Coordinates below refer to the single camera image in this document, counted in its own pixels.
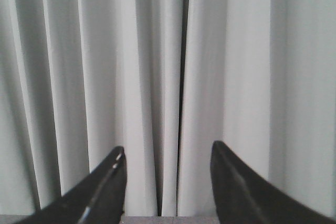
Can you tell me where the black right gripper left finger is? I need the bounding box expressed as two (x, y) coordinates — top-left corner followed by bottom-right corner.
(18, 146), (127, 223)

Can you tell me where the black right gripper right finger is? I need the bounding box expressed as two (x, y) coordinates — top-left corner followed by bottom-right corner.
(211, 141), (333, 223)

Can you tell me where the grey pleated curtain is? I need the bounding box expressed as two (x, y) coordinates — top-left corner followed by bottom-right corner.
(1, 0), (335, 217)

